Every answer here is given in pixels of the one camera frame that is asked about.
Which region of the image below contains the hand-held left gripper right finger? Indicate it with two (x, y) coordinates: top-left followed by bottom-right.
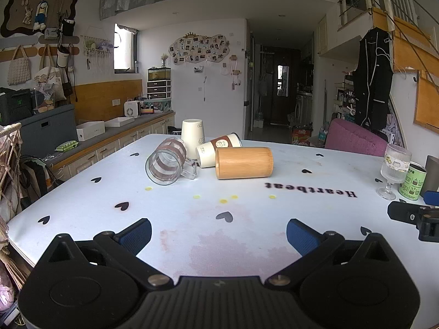
(264, 218), (410, 290)

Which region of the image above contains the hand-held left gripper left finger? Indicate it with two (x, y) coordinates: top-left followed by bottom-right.
(32, 218), (174, 292)

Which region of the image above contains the wooden cup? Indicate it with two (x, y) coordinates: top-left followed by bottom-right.
(215, 147), (274, 180)

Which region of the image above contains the grey cup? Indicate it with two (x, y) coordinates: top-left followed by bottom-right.
(420, 155), (439, 197)

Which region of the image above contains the paper cup with brown sleeve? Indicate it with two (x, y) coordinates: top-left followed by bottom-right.
(195, 132), (242, 169)

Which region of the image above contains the white cup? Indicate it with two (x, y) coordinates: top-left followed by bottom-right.
(181, 119), (206, 160)

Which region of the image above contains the green tin can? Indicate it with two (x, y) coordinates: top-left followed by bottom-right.
(398, 162), (427, 200)

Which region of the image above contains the heart print tablecloth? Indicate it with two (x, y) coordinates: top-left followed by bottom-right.
(7, 134), (439, 282)

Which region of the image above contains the ribbed glass goblet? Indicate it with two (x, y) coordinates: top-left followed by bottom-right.
(376, 144), (412, 201)

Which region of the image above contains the striped glass mug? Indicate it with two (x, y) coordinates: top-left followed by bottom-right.
(145, 137), (198, 185)

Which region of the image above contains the pink chair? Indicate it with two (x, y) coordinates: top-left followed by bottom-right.
(324, 118), (390, 157)

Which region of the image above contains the white cabinet counter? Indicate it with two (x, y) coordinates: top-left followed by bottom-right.
(48, 110), (176, 183)

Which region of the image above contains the red box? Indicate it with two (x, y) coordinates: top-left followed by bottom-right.
(292, 126), (313, 145)

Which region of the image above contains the flat white box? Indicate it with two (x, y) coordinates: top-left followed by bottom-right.
(105, 117), (135, 127)

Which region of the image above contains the small white appliance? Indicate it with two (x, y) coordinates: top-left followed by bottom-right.
(124, 101), (141, 118)

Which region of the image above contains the black jacket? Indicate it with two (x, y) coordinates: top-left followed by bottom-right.
(353, 27), (394, 131)

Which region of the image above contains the grey storage box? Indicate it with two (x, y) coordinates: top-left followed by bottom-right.
(19, 104), (77, 160)

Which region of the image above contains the small drawer organizer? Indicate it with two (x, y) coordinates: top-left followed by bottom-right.
(147, 80), (172, 100)

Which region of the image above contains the glass fish tank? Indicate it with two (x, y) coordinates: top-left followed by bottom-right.
(148, 67), (171, 81)

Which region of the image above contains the black case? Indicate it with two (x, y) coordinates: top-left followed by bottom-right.
(0, 88), (33, 126)

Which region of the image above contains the beige canvas tote bag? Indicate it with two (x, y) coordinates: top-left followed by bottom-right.
(32, 46), (66, 103)

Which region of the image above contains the window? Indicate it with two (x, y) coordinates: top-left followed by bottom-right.
(114, 23), (139, 74)

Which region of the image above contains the small white bag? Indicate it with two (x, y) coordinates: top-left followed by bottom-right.
(57, 44), (71, 68)

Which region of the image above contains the cloud-shaped photo board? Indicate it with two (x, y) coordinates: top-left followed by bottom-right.
(169, 33), (230, 65)

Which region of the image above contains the white knit tote bag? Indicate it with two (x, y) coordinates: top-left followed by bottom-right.
(7, 45), (31, 86)

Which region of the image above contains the blue bunny doll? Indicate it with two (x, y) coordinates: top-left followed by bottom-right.
(33, 0), (49, 30)

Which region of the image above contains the rope net basket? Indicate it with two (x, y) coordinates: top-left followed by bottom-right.
(0, 123), (23, 220)

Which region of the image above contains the white wall rack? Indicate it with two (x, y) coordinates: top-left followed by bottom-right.
(80, 35), (114, 59)

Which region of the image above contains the brown felt wall board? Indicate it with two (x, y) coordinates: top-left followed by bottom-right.
(0, 0), (79, 38)

